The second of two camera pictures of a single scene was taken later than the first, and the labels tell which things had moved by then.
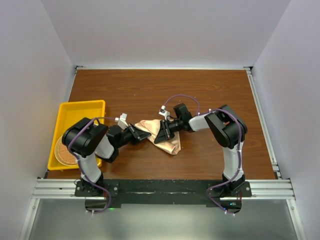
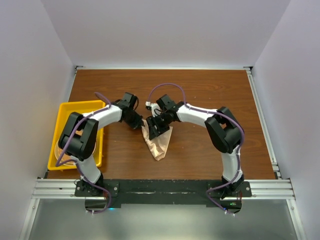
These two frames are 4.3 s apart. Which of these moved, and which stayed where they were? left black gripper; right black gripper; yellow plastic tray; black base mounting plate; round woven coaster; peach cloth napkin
Moved: peach cloth napkin; right black gripper; left black gripper
Stayed: yellow plastic tray; black base mounting plate; round woven coaster
